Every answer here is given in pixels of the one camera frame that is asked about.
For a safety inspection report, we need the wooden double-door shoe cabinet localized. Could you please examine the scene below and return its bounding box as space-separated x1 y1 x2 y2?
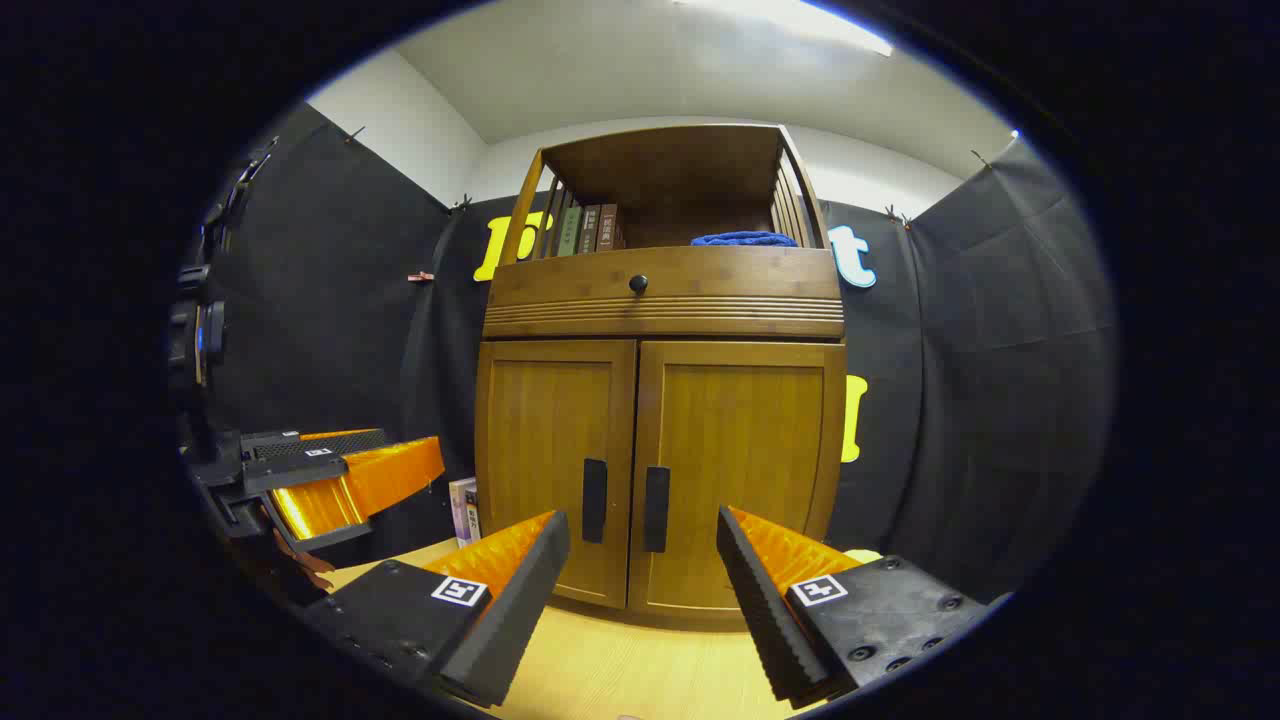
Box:
474 124 848 631

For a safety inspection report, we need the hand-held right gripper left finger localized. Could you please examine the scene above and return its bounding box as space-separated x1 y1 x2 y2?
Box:
303 510 572 709

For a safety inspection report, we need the pale pink book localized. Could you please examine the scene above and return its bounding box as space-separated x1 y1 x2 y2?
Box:
449 477 477 548

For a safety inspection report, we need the blue folded cloth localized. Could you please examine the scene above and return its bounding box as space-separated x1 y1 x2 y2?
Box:
690 231 799 248

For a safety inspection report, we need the wooden cabinet drawer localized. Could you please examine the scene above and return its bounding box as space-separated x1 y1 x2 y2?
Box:
483 247 846 339

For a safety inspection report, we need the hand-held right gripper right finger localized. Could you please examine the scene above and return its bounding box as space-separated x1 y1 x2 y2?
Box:
716 504 993 710

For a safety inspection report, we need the wooden shoe cabinet door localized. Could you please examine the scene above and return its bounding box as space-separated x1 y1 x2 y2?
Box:
628 340 847 621
476 340 638 609

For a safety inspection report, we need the black backdrop cloth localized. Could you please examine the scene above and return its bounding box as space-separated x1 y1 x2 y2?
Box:
205 100 1116 606

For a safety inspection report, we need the black door handle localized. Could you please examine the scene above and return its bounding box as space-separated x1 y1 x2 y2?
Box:
582 458 609 545
643 466 672 554

